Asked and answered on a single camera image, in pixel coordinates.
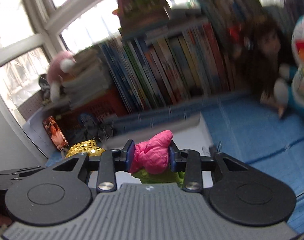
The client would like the green scrunchie with pink bow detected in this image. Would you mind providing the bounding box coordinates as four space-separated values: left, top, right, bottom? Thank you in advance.
129 130 185 187

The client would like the gold sequin bow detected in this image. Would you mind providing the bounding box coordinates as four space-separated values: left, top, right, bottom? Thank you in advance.
65 139 105 158

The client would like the white cardboard box tray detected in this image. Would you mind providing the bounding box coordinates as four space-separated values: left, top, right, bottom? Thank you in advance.
101 112 215 156

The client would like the miniature black bicycle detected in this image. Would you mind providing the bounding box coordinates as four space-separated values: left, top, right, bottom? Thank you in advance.
81 120 115 142

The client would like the red plastic crate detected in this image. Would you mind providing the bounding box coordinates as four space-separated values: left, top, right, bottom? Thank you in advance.
56 88 128 135

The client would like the smartphone with lit screen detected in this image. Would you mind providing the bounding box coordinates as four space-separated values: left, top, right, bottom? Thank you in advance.
43 115 69 151

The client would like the stack of flat books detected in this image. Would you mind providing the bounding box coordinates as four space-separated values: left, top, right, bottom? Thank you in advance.
62 47 115 111

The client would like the pink white mushroom plush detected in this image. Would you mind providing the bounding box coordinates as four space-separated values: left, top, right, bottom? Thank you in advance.
46 51 76 102

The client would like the row of upright books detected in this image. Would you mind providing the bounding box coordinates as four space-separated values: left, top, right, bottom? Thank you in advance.
99 10 267 113

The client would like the triangular diorama house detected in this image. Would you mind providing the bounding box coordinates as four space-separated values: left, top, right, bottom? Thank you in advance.
116 0 170 38

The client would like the blue Doraemon plush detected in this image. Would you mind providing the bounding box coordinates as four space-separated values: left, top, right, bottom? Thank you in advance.
274 15 304 118

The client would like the brown haired doll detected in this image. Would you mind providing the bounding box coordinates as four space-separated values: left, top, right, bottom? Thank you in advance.
235 16 295 108

